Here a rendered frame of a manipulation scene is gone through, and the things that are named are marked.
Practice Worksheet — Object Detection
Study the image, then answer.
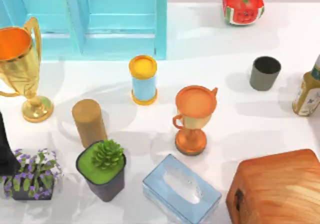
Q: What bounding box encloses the blue and yellow can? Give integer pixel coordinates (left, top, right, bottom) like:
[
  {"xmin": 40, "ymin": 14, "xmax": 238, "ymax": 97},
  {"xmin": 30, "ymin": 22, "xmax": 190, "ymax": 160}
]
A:
[{"xmin": 128, "ymin": 55, "xmax": 159, "ymax": 106}]

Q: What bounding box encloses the small orange trophy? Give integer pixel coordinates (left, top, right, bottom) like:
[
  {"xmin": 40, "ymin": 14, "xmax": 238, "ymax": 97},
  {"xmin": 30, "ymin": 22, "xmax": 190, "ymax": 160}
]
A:
[{"xmin": 172, "ymin": 85, "xmax": 219, "ymax": 156}]

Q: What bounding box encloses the wooden cylinder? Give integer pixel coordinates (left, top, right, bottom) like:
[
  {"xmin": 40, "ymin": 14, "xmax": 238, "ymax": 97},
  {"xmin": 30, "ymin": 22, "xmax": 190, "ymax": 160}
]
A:
[{"xmin": 71, "ymin": 98, "xmax": 109, "ymax": 149}]

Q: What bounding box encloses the green succulent in dark pot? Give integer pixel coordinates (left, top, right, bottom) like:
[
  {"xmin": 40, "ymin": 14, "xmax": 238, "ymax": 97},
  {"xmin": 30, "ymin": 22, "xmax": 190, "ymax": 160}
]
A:
[{"xmin": 75, "ymin": 139, "xmax": 127, "ymax": 203}]

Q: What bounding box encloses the light blue tissue box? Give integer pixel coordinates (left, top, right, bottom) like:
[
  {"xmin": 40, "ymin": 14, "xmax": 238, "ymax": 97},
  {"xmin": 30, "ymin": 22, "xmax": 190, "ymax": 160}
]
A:
[{"xmin": 142, "ymin": 153, "xmax": 223, "ymax": 224}]

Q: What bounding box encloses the light blue rack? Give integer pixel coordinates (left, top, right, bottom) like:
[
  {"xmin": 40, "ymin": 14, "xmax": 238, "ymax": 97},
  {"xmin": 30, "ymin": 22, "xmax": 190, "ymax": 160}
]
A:
[{"xmin": 0, "ymin": 0, "xmax": 168, "ymax": 61}]

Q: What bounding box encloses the dark grey cup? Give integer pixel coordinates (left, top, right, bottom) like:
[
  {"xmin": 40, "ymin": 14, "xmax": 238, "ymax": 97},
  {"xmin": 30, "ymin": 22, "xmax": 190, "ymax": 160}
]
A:
[{"xmin": 249, "ymin": 56, "xmax": 282, "ymax": 92}]

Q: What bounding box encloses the watermelon plant pot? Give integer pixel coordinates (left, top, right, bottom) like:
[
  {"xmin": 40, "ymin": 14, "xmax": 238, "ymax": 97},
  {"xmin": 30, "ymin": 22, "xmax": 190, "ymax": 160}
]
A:
[{"xmin": 222, "ymin": 0, "xmax": 265, "ymax": 27}]

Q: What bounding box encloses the wooden box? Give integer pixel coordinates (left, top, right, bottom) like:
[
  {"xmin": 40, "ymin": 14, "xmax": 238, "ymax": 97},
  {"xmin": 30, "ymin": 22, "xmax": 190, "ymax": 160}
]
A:
[{"xmin": 225, "ymin": 148, "xmax": 320, "ymax": 224}]

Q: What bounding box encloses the yellow-green bottle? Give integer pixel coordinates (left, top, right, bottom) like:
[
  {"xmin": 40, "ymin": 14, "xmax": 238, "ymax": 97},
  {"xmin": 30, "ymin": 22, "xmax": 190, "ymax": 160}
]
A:
[{"xmin": 291, "ymin": 54, "xmax": 320, "ymax": 117}]

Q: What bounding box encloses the large gold trophy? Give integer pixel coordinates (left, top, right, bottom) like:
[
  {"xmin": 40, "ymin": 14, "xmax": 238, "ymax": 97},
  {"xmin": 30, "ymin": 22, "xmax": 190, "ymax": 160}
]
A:
[{"xmin": 0, "ymin": 17, "xmax": 55, "ymax": 123}]

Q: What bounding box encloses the purple flower plant pot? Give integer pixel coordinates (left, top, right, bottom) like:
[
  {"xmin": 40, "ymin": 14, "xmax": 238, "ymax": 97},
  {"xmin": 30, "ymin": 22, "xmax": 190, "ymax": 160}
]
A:
[{"xmin": 0, "ymin": 147, "xmax": 64, "ymax": 201}]

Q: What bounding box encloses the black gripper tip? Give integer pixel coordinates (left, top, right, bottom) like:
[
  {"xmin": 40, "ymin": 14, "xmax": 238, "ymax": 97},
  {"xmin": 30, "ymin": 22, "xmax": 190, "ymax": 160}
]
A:
[{"xmin": 0, "ymin": 112, "xmax": 22, "ymax": 177}]

